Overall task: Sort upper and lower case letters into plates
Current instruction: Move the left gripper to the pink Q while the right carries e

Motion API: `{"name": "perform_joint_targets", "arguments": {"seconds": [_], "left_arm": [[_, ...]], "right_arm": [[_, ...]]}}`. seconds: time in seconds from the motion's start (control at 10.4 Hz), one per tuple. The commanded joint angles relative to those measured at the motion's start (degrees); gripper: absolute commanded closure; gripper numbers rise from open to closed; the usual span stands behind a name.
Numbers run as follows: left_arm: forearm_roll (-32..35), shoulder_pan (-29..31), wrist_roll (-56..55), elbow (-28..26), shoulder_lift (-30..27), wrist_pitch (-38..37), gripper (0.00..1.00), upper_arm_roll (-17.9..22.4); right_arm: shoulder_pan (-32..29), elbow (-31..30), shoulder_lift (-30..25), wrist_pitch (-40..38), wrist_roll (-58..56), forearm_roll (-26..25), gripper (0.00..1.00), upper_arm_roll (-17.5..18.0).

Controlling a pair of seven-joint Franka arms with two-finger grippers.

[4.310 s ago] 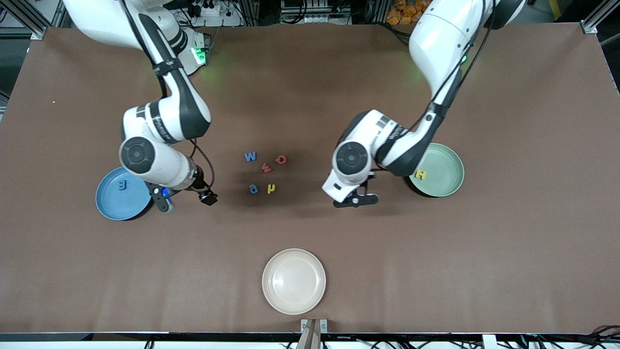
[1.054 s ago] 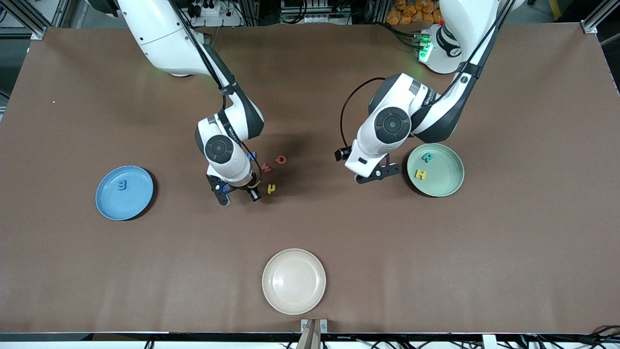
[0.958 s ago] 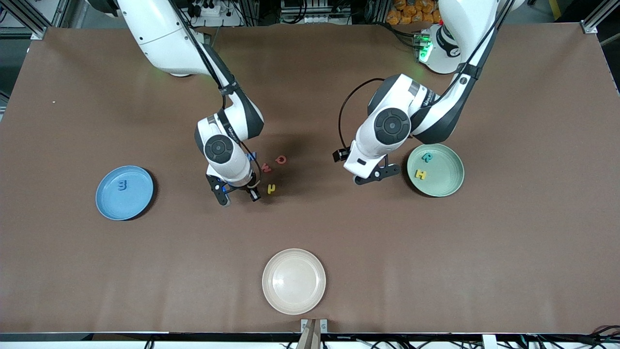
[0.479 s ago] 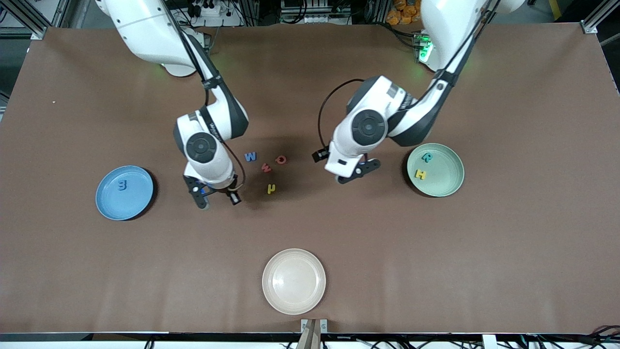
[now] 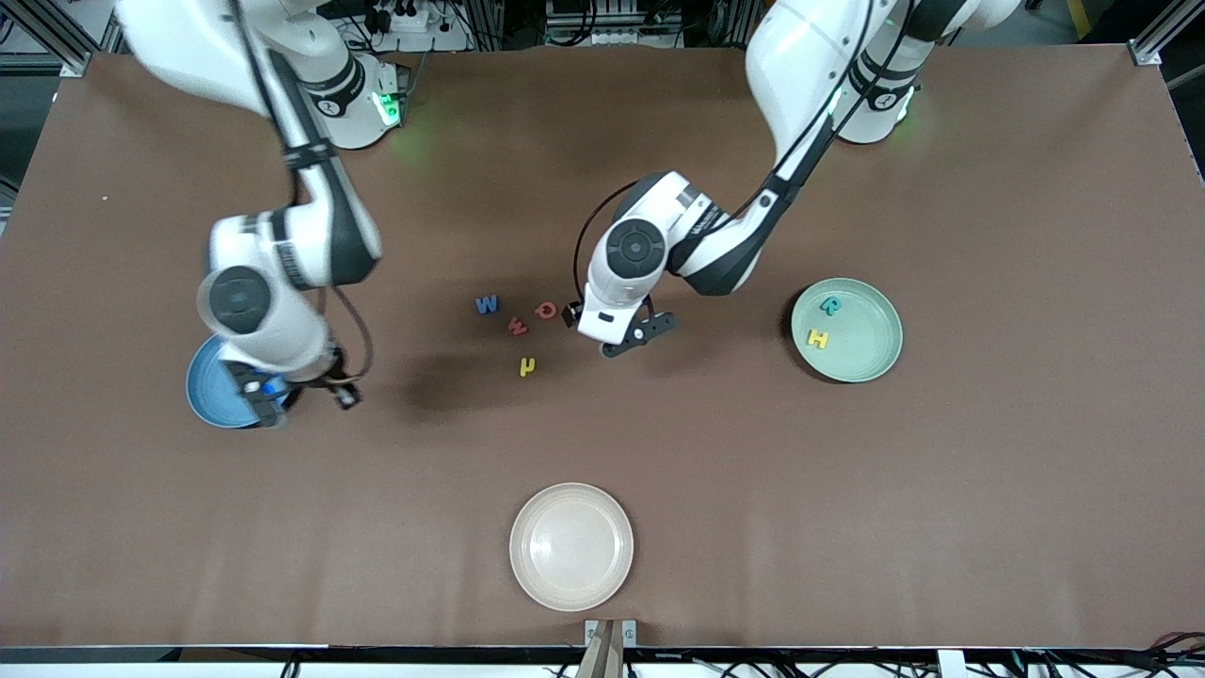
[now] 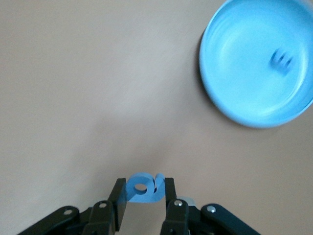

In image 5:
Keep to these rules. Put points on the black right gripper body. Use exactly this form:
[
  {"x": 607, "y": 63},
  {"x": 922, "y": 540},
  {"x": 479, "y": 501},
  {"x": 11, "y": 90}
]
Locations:
[{"x": 331, "y": 371}]

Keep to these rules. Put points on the red capital letter Q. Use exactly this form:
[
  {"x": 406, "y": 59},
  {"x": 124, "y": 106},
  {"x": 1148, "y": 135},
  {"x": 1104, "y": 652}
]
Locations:
[{"x": 538, "y": 311}]

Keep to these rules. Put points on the yellow small letter h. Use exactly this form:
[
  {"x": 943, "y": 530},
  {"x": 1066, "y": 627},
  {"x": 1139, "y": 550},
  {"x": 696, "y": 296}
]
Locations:
[{"x": 527, "y": 369}]

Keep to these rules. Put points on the blue capital letter W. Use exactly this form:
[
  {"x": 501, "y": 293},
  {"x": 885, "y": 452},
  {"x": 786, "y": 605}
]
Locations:
[{"x": 486, "y": 304}]

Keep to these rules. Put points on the yellow capital letter H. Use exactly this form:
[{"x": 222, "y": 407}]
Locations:
[{"x": 818, "y": 338}]

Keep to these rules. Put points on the teal capital letter R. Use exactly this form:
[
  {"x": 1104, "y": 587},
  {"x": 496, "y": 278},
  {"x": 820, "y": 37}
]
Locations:
[{"x": 827, "y": 303}]

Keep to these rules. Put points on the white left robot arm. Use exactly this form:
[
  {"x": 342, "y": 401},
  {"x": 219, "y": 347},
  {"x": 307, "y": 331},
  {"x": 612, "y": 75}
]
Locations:
[{"x": 800, "y": 56}]

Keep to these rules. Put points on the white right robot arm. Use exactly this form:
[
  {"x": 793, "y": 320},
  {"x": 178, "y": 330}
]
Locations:
[{"x": 282, "y": 330}]

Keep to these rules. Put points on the blue round plate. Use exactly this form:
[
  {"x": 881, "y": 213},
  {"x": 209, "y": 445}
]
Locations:
[{"x": 207, "y": 395}]

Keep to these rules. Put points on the red small letter w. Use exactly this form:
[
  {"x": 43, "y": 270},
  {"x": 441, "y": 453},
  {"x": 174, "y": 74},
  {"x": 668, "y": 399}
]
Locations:
[{"x": 518, "y": 327}]

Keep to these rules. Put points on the green round plate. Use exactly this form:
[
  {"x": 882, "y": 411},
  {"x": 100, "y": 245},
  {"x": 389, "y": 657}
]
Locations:
[{"x": 861, "y": 353}]

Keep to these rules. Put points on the beige round plate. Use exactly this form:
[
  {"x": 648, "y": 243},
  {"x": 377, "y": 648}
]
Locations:
[{"x": 571, "y": 546}]

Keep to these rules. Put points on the black equipment rack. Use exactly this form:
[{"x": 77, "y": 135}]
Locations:
[{"x": 612, "y": 19}]

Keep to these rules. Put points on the white power strip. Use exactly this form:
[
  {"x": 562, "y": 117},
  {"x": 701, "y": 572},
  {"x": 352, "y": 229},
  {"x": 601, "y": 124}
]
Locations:
[{"x": 414, "y": 19}]

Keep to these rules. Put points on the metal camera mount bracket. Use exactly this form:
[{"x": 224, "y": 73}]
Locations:
[{"x": 629, "y": 633}]

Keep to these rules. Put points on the aluminium frame profile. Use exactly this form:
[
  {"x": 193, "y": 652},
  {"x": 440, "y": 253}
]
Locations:
[
  {"x": 47, "y": 38},
  {"x": 1163, "y": 38}
]

